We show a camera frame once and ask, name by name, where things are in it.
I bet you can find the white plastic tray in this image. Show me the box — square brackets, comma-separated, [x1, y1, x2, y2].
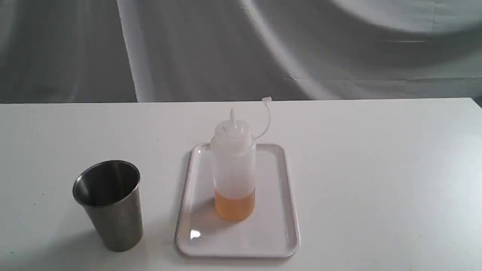
[174, 143, 301, 259]

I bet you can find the stainless steel cup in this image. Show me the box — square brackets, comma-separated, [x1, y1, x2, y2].
[72, 160, 143, 252]

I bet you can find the clear plastic squeeze bottle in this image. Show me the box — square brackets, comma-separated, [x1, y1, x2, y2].
[210, 96, 272, 222]

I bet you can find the grey fabric backdrop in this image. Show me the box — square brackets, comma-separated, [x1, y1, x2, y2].
[1, 0, 481, 104]

